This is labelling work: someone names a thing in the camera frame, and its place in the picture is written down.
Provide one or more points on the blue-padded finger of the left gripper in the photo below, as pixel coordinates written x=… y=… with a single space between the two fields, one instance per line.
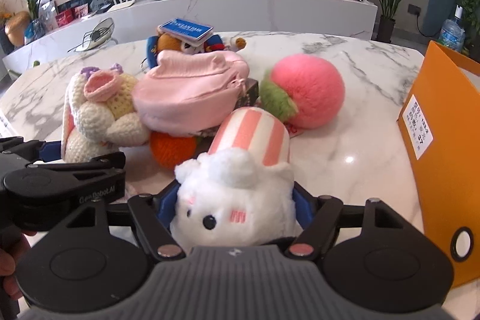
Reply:
x=50 y=151

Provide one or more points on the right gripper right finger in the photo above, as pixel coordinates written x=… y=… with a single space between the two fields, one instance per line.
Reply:
x=318 y=216

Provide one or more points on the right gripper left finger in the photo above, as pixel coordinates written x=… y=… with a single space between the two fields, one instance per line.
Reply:
x=152 y=215

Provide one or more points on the cream crochet bunny doll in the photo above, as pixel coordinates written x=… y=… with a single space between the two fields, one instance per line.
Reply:
x=99 y=117

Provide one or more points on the orange crochet ball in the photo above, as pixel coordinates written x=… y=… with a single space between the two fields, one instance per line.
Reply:
x=169 y=151

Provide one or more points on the white plush with striped hat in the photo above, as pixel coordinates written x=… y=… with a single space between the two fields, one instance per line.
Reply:
x=239 y=192

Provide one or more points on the pink fabric pouch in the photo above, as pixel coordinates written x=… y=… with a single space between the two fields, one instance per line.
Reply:
x=188 y=93

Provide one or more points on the pink fluffy peach plush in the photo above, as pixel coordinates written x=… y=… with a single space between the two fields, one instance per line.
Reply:
x=303 y=90

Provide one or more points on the teddy bear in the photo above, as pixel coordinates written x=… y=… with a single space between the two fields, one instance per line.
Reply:
x=168 y=42

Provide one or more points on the small blue booklet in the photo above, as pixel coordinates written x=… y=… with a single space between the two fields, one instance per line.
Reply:
x=194 y=34

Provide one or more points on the person's left hand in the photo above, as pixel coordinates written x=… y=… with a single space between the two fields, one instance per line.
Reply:
x=9 y=260

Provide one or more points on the small white desk fan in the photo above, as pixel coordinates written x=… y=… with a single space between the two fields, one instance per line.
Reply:
x=99 y=36

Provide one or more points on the golden round vase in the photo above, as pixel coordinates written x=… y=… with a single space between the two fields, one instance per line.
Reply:
x=15 y=28

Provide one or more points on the left potted plant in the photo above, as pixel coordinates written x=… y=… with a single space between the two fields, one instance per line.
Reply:
x=35 y=8

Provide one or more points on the orange cardboard shoe box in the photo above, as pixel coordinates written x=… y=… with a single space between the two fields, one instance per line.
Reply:
x=439 y=123

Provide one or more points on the white marble tv console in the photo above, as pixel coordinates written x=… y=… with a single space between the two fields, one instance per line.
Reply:
x=346 y=18

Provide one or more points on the large blue water bottle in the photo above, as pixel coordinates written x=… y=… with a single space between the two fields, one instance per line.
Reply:
x=452 y=35

